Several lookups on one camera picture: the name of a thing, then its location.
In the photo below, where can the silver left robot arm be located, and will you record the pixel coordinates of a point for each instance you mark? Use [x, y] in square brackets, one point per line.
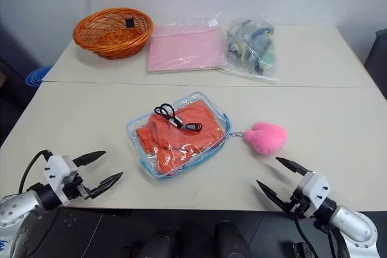
[18, 209]

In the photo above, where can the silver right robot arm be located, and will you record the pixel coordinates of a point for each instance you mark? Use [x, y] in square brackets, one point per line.
[353, 227]

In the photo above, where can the pink plastic pouch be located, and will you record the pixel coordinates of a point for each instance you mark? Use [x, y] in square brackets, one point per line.
[184, 48]

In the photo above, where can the blue round ribbed object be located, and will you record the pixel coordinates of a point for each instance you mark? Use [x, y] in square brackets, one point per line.
[36, 76]

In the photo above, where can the dark chair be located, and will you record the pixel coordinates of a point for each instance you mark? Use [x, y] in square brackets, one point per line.
[378, 58]

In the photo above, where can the clear bag of assorted items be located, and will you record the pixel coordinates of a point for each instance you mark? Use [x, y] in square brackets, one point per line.
[251, 49]

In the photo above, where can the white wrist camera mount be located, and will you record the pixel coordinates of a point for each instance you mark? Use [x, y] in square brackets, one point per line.
[59, 173]
[314, 190]

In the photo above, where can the clear pouch with orange cloth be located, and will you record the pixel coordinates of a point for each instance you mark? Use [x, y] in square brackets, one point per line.
[151, 164]

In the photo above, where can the small black square tag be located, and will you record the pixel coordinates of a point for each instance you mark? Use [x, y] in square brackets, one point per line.
[130, 23]

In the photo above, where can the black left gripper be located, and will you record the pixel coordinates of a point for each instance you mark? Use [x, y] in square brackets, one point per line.
[81, 191]

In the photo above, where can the orange cloth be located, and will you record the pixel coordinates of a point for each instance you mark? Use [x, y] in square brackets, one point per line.
[169, 144]

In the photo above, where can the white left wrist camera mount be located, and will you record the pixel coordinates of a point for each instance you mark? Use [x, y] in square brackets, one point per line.
[59, 173]

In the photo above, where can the orange wicker basket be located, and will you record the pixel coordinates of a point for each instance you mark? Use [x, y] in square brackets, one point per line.
[102, 43]

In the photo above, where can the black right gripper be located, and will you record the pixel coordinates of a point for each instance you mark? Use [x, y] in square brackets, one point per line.
[297, 208]

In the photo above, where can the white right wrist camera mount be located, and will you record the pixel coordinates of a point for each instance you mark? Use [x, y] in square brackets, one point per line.
[314, 190]

